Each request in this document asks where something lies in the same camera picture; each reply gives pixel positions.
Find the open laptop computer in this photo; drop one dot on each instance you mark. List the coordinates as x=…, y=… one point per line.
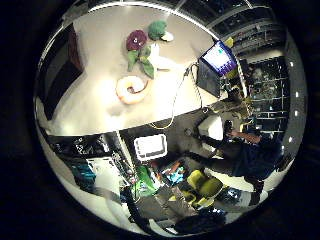
x=208, y=78

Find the dark storage shelving rack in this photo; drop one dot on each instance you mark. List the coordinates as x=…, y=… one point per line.
x=270, y=93

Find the white cabinet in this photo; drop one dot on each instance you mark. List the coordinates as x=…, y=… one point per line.
x=211, y=127

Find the yellow-green chair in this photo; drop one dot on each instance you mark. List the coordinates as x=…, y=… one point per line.
x=196, y=180
x=211, y=188

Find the purple eggplant plush toy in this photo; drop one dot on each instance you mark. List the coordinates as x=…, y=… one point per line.
x=136, y=40

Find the teal patterned item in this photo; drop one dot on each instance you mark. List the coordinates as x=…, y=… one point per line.
x=175, y=173

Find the green bag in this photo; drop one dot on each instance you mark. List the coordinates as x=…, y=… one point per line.
x=145, y=181

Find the person wearing headphones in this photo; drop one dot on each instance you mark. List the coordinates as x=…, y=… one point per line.
x=235, y=100

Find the small yellow object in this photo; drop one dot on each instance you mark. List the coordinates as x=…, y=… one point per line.
x=229, y=42

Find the orange shrimp plush toy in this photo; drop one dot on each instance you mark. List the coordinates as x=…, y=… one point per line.
x=125, y=95

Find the green broccoli plush toy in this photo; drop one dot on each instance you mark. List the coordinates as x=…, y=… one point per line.
x=156, y=30

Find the black tray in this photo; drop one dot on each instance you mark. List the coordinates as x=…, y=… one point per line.
x=60, y=83

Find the person in dark blue clothes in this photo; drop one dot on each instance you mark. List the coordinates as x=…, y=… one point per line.
x=246, y=160

